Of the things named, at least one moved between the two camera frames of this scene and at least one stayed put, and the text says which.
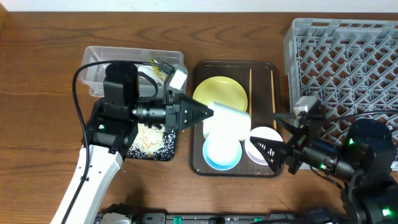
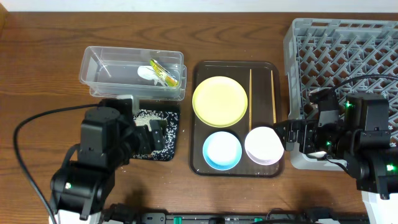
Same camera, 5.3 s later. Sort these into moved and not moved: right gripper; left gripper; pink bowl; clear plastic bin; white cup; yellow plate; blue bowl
Moved: white cup; right gripper; left gripper
Not moved: pink bowl; yellow plate; clear plastic bin; blue bowl
